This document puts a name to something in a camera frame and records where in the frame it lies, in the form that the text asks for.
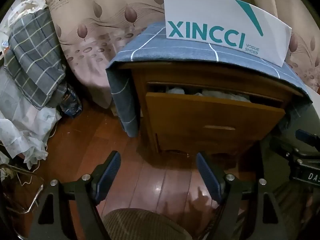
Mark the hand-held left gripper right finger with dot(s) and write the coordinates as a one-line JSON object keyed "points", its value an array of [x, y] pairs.
{"points": [[208, 177]]}

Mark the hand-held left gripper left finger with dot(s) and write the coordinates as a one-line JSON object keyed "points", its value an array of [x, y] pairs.
{"points": [[110, 171]]}

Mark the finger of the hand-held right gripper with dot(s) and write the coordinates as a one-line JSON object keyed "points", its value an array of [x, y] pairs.
{"points": [[306, 136]]}

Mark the white shoe box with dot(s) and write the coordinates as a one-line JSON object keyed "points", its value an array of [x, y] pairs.
{"points": [[212, 12]]}

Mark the plastic water bottle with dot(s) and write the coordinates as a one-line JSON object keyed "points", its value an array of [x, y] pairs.
{"points": [[71, 102]]}

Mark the wooden nightstand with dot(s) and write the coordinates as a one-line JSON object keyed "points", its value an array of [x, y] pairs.
{"points": [[140, 87]]}

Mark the white crumpled fabric pile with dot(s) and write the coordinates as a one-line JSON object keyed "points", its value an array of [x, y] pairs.
{"points": [[22, 135]]}

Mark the blue checked cloth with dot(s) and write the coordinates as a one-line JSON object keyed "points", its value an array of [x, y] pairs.
{"points": [[155, 45]]}

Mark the grey plaid pillow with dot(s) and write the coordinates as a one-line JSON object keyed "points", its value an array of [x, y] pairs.
{"points": [[32, 55]]}

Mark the beige leaf print curtain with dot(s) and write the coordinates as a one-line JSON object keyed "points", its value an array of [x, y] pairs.
{"points": [[100, 30]]}

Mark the white floral cloth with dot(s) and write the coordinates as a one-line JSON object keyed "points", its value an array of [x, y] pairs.
{"points": [[27, 6]]}

